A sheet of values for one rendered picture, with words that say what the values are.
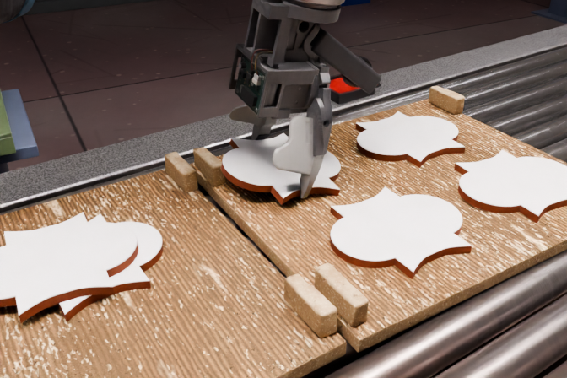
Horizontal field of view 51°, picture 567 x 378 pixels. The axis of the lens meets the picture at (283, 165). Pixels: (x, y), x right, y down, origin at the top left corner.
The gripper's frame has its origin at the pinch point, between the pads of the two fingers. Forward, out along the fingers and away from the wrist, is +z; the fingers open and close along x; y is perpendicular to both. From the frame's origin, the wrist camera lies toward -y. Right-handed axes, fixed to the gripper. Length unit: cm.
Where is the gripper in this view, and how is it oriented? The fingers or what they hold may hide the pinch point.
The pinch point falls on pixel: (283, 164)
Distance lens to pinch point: 70.7
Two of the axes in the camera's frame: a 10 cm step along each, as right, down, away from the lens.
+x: 4.9, 5.2, -7.0
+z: -2.1, 8.5, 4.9
